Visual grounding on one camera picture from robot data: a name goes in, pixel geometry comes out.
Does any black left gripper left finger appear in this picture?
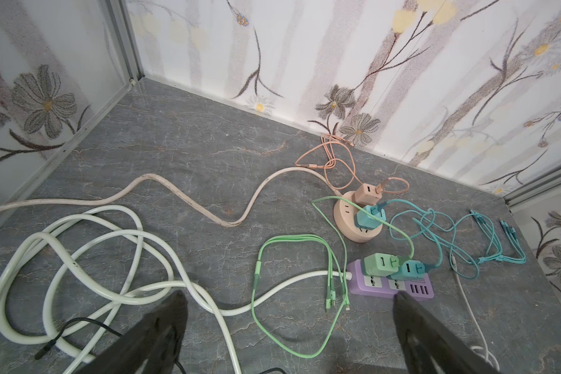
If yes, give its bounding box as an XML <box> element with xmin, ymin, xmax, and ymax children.
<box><xmin>79</xmin><ymin>291</ymin><xmax>188</xmax><ymax>374</ymax></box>

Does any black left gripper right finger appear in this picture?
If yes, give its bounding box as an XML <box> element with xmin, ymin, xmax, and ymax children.
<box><xmin>393</xmin><ymin>291</ymin><xmax>497</xmax><ymax>374</ymax></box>

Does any white lilac usb cable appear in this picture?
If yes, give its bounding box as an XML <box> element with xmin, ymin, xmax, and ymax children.
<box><xmin>449</xmin><ymin>254</ymin><xmax>501</xmax><ymax>372</ymax></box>

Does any teal charger plug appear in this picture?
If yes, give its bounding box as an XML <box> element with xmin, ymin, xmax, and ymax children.
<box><xmin>355</xmin><ymin>204</ymin><xmax>386</xmax><ymax>231</ymax></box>
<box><xmin>389</xmin><ymin>260</ymin><xmax>426</xmax><ymax>281</ymax></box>

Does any purple power strip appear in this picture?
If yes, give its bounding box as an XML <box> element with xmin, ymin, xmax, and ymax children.
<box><xmin>347</xmin><ymin>260</ymin><xmax>435</xmax><ymax>302</ymax></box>

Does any green charger plug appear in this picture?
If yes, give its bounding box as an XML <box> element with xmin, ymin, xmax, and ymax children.
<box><xmin>362</xmin><ymin>252</ymin><xmax>400</xmax><ymax>277</ymax></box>

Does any teal usb cable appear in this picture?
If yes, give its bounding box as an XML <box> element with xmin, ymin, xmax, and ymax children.
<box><xmin>387</xmin><ymin>207</ymin><xmax>506</xmax><ymax>281</ymax></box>
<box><xmin>378</xmin><ymin>198</ymin><xmax>528</xmax><ymax>281</ymax></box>

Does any pink charger plug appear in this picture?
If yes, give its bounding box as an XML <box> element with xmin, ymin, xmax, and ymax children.
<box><xmin>352</xmin><ymin>183</ymin><xmax>382</xmax><ymax>207</ymax></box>

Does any pink usb cable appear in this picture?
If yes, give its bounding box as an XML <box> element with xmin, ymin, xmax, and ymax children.
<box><xmin>294</xmin><ymin>134</ymin><xmax>411</xmax><ymax>197</ymax></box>

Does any round pink power socket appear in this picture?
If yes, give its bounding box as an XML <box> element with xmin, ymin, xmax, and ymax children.
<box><xmin>333</xmin><ymin>200</ymin><xmax>383</xmax><ymax>243</ymax></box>

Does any white coiled power cable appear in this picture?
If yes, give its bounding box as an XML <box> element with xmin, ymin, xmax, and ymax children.
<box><xmin>0</xmin><ymin>204</ymin><xmax>354</xmax><ymax>374</ymax></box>

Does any pink socket power cable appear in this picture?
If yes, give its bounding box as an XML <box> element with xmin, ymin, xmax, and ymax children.
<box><xmin>0</xmin><ymin>165</ymin><xmax>342</xmax><ymax>228</ymax></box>

